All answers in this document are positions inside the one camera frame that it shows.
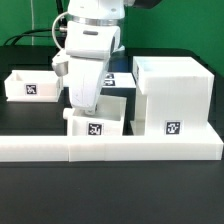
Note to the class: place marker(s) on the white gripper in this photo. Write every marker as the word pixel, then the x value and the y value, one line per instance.
pixel 89 49

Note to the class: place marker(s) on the white front drawer tray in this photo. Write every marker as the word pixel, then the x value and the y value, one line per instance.
pixel 108 119

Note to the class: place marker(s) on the white drawer tray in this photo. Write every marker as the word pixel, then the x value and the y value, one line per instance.
pixel 33 86
pixel 108 119

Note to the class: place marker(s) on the white drawer cabinet box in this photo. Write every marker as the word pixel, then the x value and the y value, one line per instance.
pixel 172 89

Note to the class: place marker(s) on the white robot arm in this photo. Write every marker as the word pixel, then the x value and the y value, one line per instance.
pixel 104 12

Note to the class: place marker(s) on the white rear drawer tray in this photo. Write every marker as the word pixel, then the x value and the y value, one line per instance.
pixel 33 86

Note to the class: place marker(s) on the white marker sheet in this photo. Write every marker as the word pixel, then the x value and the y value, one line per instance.
pixel 119 80

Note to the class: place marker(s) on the white L-shaped fence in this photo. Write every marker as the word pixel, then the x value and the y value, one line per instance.
pixel 205 145

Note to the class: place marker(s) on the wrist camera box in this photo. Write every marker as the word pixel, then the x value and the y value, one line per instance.
pixel 60 63

